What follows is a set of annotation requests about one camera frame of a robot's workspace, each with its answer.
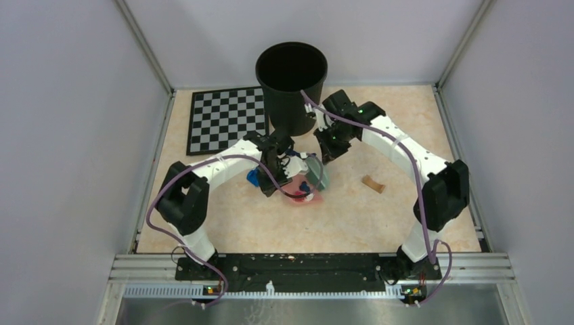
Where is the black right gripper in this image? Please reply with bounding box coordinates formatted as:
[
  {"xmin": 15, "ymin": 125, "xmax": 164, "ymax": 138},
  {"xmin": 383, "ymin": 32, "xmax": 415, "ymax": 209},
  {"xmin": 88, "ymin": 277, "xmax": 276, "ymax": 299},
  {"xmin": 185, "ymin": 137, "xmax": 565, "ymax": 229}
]
[{"xmin": 314, "ymin": 122, "xmax": 355, "ymax": 165}]

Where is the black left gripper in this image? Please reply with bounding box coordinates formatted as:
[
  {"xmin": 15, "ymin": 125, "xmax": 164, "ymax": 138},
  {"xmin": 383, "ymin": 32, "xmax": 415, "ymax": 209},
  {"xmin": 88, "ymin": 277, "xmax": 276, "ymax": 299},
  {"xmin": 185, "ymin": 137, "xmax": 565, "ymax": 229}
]
[{"xmin": 256, "ymin": 158, "xmax": 292, "ymax": 198}]

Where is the teal hand brush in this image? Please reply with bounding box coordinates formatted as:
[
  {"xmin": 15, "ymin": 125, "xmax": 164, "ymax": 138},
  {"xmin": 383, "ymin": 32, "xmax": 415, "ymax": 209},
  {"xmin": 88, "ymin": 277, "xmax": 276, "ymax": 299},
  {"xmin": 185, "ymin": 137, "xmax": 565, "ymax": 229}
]
[{"xmin": 305, "ymin": 154, "xmax": 330, "ymax": 191}]

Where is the pink dustpan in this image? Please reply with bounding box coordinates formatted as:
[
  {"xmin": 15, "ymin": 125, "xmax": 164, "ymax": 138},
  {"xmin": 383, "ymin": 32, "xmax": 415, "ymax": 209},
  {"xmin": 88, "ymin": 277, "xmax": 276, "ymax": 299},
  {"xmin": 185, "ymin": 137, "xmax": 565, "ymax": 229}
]
[{"xmin": 282, "ymin": 175, "xmax": 324, "ymax": 207}]

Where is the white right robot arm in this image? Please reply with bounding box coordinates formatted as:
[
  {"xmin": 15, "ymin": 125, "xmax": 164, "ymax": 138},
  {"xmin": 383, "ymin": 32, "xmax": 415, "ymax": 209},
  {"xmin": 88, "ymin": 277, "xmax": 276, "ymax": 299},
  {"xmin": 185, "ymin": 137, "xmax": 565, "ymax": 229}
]
[{"xmin": 303, "ymin": 90, "xmax": 470, "ymax": 279}]

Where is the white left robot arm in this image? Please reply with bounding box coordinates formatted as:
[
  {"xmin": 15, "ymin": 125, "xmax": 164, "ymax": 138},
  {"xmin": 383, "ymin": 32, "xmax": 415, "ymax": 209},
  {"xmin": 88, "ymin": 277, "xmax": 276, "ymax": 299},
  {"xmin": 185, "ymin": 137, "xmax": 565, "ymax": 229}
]
[{"xmin": 152, "ymin": 131, "xmax": 294, "ymax": 280}]

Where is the blue toy car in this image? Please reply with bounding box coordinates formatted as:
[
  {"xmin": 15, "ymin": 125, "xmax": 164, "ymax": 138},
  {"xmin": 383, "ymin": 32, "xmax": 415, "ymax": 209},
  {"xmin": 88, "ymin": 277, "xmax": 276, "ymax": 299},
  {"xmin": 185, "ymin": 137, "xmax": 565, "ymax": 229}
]
[{"xmin": 246, "ymin": 168, "xmax": 259, "ymax": 188}]

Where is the wooden block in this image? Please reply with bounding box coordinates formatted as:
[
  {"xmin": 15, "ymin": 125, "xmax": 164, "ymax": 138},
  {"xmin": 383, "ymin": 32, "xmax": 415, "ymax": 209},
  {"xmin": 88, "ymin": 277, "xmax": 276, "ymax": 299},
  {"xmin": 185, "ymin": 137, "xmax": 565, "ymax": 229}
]
[{"xmin": 361, "ymin": 175, "xmax": 386, "ymax": 194}]

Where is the black white chessboard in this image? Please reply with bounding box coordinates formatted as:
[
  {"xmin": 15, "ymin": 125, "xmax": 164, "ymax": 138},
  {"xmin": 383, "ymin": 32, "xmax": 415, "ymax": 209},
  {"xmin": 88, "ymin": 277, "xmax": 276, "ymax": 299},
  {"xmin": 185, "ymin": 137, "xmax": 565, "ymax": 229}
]
[{"xmin": 186, "ymin": 87, "xmax": 269, "ymax": 156}]

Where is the black trash bin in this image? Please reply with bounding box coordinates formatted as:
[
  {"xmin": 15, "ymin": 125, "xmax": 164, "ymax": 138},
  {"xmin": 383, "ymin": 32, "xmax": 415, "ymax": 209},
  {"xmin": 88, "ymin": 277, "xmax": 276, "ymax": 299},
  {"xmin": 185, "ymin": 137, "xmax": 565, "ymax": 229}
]
[{"xmin": 255, "ymin": 41, "xmax": 328, "ymax": 137}]

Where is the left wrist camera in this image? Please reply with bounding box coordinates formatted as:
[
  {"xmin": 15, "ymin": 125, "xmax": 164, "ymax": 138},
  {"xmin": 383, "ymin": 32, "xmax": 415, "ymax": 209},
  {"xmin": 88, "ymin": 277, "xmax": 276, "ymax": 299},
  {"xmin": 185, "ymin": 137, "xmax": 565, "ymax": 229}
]
[{"xmin": 282, "ymin": 153, "xmax": 309, "ymax": 178}]

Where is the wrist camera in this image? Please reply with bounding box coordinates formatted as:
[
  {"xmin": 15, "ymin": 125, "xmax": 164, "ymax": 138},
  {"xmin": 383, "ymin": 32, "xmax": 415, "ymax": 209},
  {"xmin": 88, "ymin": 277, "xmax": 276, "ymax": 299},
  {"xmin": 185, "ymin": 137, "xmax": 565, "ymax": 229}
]
[
  {"xmin": 282, "ymin": 153, "xmax": 309, "ymax": 178},
  {"xmin": 305, "ymin": 103, "xmax": 321, "ymax": 119}
]

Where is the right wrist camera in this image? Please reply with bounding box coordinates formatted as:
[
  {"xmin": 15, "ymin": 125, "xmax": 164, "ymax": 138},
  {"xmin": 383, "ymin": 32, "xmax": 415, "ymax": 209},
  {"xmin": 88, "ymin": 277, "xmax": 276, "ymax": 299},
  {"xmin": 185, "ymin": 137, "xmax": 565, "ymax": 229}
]
[{"xmin": 305, "ymin": 103, "xmax": 321, "ymax": 119}]

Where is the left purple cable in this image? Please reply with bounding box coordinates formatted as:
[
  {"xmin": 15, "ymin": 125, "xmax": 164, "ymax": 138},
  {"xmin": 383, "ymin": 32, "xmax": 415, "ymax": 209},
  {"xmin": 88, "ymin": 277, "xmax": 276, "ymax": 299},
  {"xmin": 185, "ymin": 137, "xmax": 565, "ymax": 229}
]
[{"xmin": 146, "ymin": 152, "xmax": 325, "ymax": 310}]

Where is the purple cable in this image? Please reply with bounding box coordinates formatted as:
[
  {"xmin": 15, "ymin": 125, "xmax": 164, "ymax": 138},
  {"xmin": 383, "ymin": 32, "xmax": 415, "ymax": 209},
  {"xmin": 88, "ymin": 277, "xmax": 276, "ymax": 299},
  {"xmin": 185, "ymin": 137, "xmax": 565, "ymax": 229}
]
[
  {"xmin": 146, "ymin": 152, "xmax": 325, "ymax": 310},
  {"xmin": 299, "ymin": 89, "xmax": 454, "ymax": 308}
]

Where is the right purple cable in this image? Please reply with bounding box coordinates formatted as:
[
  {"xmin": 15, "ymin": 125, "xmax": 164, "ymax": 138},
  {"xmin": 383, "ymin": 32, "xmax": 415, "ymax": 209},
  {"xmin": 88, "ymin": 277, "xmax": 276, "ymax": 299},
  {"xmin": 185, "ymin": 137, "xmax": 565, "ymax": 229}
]
[{"xmin": 299, "ymin": 89, "xmax": 454, "ymax": 308}]

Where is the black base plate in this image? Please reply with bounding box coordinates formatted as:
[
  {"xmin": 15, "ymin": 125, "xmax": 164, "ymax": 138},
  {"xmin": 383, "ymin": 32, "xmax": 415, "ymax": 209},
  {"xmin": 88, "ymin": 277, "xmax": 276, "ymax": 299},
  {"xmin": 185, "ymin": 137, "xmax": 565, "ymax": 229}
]
[{"xmin": 175, "ymin": 253, "xmax": 442, "ymax": 294}]

